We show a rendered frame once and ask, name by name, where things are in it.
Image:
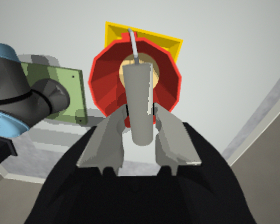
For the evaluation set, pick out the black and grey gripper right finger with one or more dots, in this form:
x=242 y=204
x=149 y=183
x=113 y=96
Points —
x=191 y=156

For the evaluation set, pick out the yellow square tray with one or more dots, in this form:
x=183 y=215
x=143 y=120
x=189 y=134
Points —
x=173 y=45

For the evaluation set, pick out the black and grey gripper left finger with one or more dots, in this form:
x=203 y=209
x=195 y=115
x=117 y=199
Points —
x=100 y=147

